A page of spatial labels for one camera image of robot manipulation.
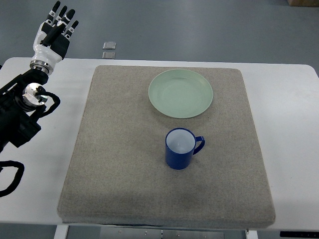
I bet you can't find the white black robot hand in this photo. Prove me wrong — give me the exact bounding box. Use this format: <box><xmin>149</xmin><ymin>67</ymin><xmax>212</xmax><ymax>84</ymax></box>
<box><xmin>30</xmin><ymin>1</ymin><xmax>79</xmax><ymax>75</ymax></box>

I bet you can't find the blue mug white inside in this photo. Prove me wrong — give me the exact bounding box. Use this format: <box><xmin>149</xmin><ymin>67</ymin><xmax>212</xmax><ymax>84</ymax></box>
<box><xmin>165</xmin><ymin>127</ymin><xmax>205</xmax><ymax>170</ymax></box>

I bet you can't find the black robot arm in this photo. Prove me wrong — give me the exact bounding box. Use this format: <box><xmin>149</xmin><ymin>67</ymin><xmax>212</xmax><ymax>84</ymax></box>
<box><xmin>0</xmin><ymin>69</ymin><xmax>60</xmax><ymax>150</ymax></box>

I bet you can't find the upper floor socket plate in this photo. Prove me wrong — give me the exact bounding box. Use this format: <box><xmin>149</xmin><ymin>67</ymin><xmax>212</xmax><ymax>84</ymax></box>
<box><xmin>103</xmin><ymin>42</ymin><xmax>116</xmax><ymax>50</ymax></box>

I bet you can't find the floor socket plate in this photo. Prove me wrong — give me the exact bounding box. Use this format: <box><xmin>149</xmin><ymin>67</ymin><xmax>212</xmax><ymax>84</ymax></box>
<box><xmin>102</xmin><ymin>51</ymin><xmax>116</xmax><ymax>59</ymax></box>
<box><xmin>103</xmin><ymin>42</ymin><xmax>116</xmax><ymax>50</ymax></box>

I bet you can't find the lower floor socket plate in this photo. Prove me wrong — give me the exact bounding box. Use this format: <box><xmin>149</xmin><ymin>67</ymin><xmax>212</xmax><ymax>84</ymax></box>
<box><xmin>102</xmin><ymin>51</ymin><xmax>116</xmax><ymax>59</ymax></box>

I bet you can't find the light green plate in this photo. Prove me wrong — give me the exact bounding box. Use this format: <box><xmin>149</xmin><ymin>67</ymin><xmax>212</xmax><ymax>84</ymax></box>
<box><xmin>148</xmin><ymin>69</ymin><xmax>213</xmax><ymax>119</ymax></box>

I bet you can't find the grey felt mat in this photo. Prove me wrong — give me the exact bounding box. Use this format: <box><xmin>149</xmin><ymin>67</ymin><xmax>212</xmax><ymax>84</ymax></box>
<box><xmin>57</xmin><ymin>66</ymin><xmax>275</xmax><ymax>229</ymax></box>

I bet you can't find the cardboard box corner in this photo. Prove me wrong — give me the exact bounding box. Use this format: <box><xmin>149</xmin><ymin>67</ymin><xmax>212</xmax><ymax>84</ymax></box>
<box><xmin>287</xmin><ymin>0</ymin><xmax>319</xmax><ymax>7</ymax></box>

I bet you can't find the black braided cable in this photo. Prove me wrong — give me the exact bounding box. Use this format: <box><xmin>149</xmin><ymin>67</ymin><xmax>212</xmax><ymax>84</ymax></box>
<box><xmin>0</xmin><ymin>160</ymin><xmax>25</xmax><ymax>198</ymax></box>

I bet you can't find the white table frame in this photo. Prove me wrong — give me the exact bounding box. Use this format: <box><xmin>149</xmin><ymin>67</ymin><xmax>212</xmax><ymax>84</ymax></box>
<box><xmin>53</xmin><ymin>225</ymin><xmax>260</xmax><ymax>239</ymax></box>

